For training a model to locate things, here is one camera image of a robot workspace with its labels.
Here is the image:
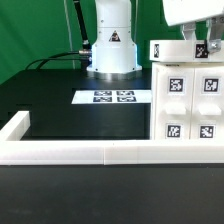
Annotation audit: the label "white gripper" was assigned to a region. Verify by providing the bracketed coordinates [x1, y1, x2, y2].
[162, 0, 224, 53]

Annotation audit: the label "white cabinet door panel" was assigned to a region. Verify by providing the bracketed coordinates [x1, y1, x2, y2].
[156, 66, 194, 140]
[190, 65, 224, 140]

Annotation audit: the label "white cabinet body box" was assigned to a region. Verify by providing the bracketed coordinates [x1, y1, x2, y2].
[150, 63, 224, 140]

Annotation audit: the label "white tagged cabinet top block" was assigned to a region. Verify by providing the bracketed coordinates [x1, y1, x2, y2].
[149, 40, 224, 63]

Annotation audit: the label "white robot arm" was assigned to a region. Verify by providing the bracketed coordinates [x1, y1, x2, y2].
[87, 0, 224, 80]

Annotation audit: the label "black corrugated hose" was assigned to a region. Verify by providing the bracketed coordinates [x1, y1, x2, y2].
[73, 0, 92, 51]

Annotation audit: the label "black cable bundle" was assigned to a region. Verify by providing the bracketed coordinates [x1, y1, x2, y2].
[25, 49, 93, 70]

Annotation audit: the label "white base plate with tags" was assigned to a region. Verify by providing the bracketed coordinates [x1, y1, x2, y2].
[72, 90, 152, 104]

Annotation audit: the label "white U-shaped fence frame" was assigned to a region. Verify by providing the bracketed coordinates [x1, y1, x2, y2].
[0, 111, 224, 165]

